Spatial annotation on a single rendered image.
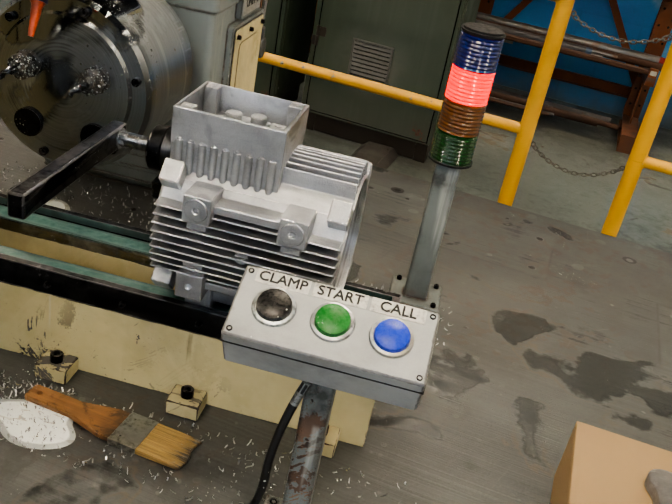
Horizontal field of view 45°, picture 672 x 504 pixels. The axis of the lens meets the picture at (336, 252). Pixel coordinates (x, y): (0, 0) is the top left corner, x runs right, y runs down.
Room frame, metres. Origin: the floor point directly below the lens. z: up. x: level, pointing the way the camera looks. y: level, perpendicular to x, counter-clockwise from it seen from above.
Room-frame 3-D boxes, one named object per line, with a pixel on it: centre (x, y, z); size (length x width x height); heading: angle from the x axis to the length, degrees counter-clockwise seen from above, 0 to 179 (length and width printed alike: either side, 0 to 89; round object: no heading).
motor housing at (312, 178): (0.81, 0.09, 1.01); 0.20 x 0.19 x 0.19; 84
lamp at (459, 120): (1.09, -0.13, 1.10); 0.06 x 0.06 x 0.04
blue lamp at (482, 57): (1.09, -0.13, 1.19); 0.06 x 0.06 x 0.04
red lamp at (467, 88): (1.09, -0.13, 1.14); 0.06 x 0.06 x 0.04
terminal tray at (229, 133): (0.81, 0.12, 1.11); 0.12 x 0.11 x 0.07; 84
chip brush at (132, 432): (0.67, 0.21, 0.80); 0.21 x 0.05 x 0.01; 76
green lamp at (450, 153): (1.09, -0.13, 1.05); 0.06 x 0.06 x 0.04
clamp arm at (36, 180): (0.86, 0.32, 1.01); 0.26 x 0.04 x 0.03; 174
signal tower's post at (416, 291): (1.09, -0.13, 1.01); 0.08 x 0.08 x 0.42; 84
